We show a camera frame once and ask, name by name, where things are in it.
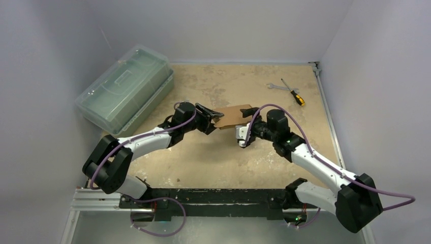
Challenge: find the clear plastic storage box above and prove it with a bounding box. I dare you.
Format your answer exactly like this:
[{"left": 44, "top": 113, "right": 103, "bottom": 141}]
[{"left": 75, "top": 45, "right": 174, "bottom": 137}]

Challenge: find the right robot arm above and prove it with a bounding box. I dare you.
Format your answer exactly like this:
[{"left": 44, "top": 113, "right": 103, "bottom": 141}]
[{"left": 236, "top": 107, "right": 383, "bottom": 233}]

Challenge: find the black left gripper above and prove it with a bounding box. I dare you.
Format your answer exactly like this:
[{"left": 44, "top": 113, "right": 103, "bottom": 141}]
[{"left": 182, "top": 104, "right": 223, "bottom": 134}]

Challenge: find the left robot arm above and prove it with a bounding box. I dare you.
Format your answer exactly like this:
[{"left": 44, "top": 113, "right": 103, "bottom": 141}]
[{"left": 82, "top": 102, "right": 224, "bottom": 208}]

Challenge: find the yellow black screwdriver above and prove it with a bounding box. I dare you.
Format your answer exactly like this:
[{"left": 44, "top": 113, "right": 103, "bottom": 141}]
[{"left": 281, "top": 78, "right": 305, "bottom": 106}]

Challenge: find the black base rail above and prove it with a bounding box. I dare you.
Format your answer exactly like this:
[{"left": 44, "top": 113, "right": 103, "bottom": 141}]
[{"left": 119, "top": 178, "right": 307, "bottom": 221}]

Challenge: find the aluminium frame rail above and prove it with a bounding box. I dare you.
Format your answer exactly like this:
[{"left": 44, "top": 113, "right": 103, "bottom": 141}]
[{"left": 60, "top": 189, "right": 160, "bottom": 243}]

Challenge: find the brown cardboard box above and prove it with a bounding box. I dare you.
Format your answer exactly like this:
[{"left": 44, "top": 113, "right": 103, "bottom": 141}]
[{"left": 213, "top": 104, "right": 252, "bottom": 130}]

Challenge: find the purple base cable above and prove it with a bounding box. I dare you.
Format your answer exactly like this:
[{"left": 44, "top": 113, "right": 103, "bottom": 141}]
[{"left": 129, "top": 196, "right": 187, "bottom": 237}]

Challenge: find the silver wrench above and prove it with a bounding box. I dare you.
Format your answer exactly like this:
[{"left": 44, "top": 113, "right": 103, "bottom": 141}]
[{"left": 266, "top": 83, "right": 299, "bottom": 93}]

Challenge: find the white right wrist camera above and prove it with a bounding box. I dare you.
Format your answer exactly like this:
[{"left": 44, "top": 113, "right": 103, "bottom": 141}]
[{"left": 235, "top": 123, "right": 251, "bottom": 148}]

